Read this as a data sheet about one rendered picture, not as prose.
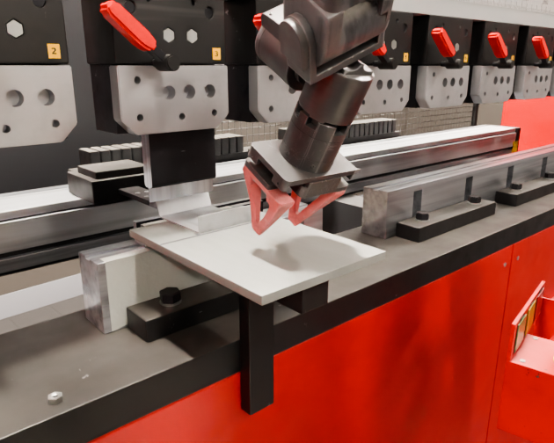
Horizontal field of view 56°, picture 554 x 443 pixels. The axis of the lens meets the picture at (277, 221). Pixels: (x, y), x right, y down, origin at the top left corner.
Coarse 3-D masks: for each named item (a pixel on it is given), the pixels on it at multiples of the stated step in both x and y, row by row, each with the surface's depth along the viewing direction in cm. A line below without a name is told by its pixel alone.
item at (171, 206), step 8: (160, 200) 71; (168, 200) 71; (176, 200) 72; (184, 200) 73; (192, 200) 74; (200, 200) 75; (208, 200) 76; (160, 208) 71; (168, 208) 71; (176, 208) 72; (184, 208) 73; (192, 208) 74
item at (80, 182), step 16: (128, 160) 93; (80, 176) 86; (96, 176) 83; (112, 176) 85; (128, 176) 86; (80, 192) 86; (96, 192) 82; (112, 192) 84; (128, 192) 82; (144, 192) 82
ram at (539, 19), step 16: (224, 0) 72; (400, 0) 87; (416, 0) 89; (432, 0) 92; (448, 0) 96; (448, 16) 97; (464, 16) 100; (480, 16) 104; (496, 16) 108; (512, 16) 112; (528, 16) 117; (544, 16) 122
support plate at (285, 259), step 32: (160, 224) 67; (288, 224) 67; (192, 256) 56; (224, 256) 56; (256, 256) 56; (288, 256) 56; (320, 256) 56; (352, 256) 56; (384, 256) 58; (256, 288) 48; (288, 288) 49
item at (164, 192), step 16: (208, 128) 71; (144, 144) 66; (160, 144) 66; (176, 144) 68; (192, 144) 70; (208, 144) 71; (144, 160) 67; (160, 160) 67; (176, 160) 69; (192, 160) 70; (208, 160) 72; (144, 176) 68; (160, 176) 67; (176, 176) 69; (192, 176) 71; (208, 176) 72; (160, 192) 69; (176, 192) 71; (192, 192) 72
